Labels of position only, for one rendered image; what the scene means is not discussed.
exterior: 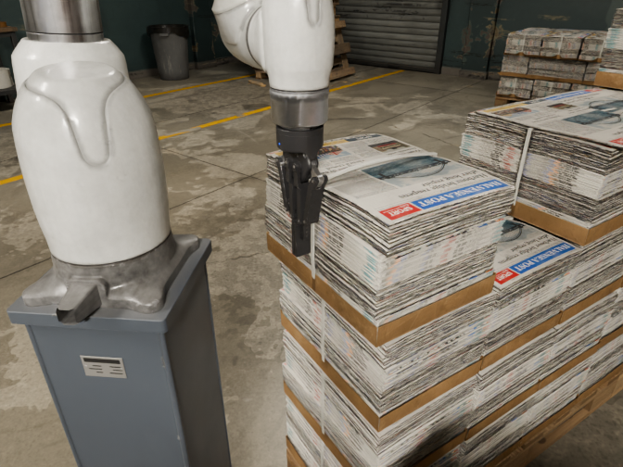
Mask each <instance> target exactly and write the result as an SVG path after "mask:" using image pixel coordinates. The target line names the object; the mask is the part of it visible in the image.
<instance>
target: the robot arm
mask: <svg viewBox="0 0 623 467"><path fill-rule="evenodd" d="M19 2H20V6H21V11H22V16H23V20H24V24H25V29H26V33H27V37H24V38H22V39H21V40H20V42H19V43H18V45H17V46H16V48H15V50H14V51H13V53H12V55H11V59H12V67H13V72H14V78H15V84H16V89H17V98H16V101H15V105H14V108H13V114H12V132H13V136H14V142H15V147H16V150H17V154H18V158H19V164H20V168H21V172H22V175H23V179H24V182H25V185H26V188H27V191H28V194H29V197H30V200H31V202H32V207H33V210H34V212H35V215H36V218H37V220H38V222H39V224H40V227H41V229H42V231H43V233H44V237H45V239H46V241H47V243H48V246H49V249H50V252H51V257H52V262H53V267H52V268H51V269H50V270H49V271H48V272H47V274H45V275H44V276H43V277H42V278H41V279H40V280H38V281H37V282H35V283H34V284H31V285H30V286H28V287H27V288H26V289H25V290H24V291H23V292H22V298H23V301H24V304H25V305H26V306H28V307H40V306H47V305H58V306H57V311H56V314H57V319H58V321H59V322H62V323H63V324H64V325H75V324H78V323H79V322H81V321H82V320H84V319H85V318H86V317H87V316H89V315H90V314H91V313H92V312H94V311H95V310H96V309H98V308H108V309H130V310H134V311H137V312H140V313H144V314H150V313H154V312H157V311H159V310H161V309H162V308H163V307H164V304H165V296H166V294H167V292H168V290H169V289H170V287H171V286H172V283H173V282H174V280H175V278H176V277H177V275H178V274H179V272H180V270H181V269H182V267H183V266H184V264H185V263H186V261H187V259H188V258H189V256H190V255H191V254H192V253H193V252H195V251H196V250H197V249H199V247H200V244H199V238H198V236H196V235H194V234H189V233H188V234H172V229H171V224H170V215H169V198H168V189H167V182H166V175H165V169H164V163H163V158H162V153H161V148H160V143H159V136H158V132H157V128H156V124H155V121H154V118H153V115H152V112H151V110H150V108H149V106H148V104H147V102H146V100H145V99H144V98H143V96H142V95H141V93H140V92H139V90H138V89H137V88H136V87H135V85H134V84H133V83H132V81H131V80H130V79H129V74H128V69H127V64H126V60H125V56H124V54H123V53H122V51H121V50H120V49H119V48H118V47H117V46H116V45H115V44H114V43H113V42H112V41H111V40H110V39H108V38H104V34H103V28H102V21H101V15H100V8H99V2H98V0H19ZM212 11H213V14H214V16H215V18H216V21H217V24H218V28H219V32H220V35H221V38H222V41H223V43H224V45H225V47H226V48H227V49H228V51H229V52H230V53H231V54H232V55H233V56H234V57H236V58H237V59H239V60H241V61H242V62H244V63H246V64H248V65H250V66H251V67H254V68H257V69H263V70H264V72H266V73H267V74H268V77H269V83H270V90H269V91H270V97H271V119H272V122H273V123H275V124H276V144H277V147H278V148H279V149H280V150H282V151H283V155H282V156H278V157H275V161H276V164H277V167H278V170H279V176H280V183H281V189H282V195H283V201H284V208H285V211H286V212H288V211H289V216H290V218H291V219H292V220H291V223H292V254H293V255H295V256H296V257H300V256H303V255H306V254H309V253H311V224H312V223H315V222H317V221H318V220H319V215H320V209H321V205H322V199H323V193H324V187H325V185H326V183H327V181H328V177H327V175H326V174H323V175H322V174H321V172H319V170H318V167H319V161H318V158H317V153H318V151H319V150H320V149H321V148H322V147H323V145H324V123H326V122H327V120H328V95H329V88H328V87H329V78H330V73H331V70H332V68H333V64H334V54H335V14H334V7H333V0H214V2H213V6H212Z"/></svg>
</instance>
